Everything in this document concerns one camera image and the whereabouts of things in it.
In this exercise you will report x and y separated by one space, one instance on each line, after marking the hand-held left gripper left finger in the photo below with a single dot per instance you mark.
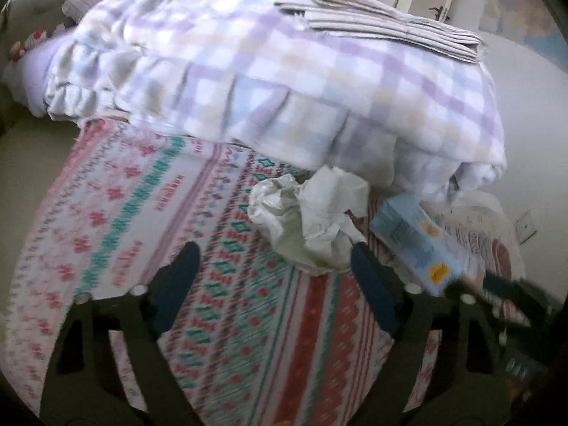
175 290

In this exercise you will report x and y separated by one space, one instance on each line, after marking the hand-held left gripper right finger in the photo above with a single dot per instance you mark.
373 295

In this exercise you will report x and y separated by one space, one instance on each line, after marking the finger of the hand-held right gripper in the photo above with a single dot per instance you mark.
501 286

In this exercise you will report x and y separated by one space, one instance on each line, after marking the light blue carton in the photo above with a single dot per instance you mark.
417 239

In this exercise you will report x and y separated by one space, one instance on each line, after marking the white plastic wrapper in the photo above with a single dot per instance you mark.
306 217

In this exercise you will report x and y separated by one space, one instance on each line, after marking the patterned bed sheet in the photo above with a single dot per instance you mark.
248 319

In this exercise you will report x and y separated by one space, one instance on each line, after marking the plaid blanket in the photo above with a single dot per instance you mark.
266 88

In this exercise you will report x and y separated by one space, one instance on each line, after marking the purple pillow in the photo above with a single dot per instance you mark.
37 80

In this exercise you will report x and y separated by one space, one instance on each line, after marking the striped folded cloth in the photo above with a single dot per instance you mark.
386 26

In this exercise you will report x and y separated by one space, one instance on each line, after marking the white cat plush toy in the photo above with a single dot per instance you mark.
26 44

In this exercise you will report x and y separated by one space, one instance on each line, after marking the white wall socket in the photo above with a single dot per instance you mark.
526 226

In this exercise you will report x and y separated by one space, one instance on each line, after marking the wall map poster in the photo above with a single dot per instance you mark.
528 9

